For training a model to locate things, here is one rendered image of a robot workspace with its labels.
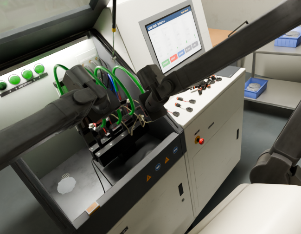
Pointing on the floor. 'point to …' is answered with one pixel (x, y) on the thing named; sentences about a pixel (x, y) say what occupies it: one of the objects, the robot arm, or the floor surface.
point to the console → (220, 109)
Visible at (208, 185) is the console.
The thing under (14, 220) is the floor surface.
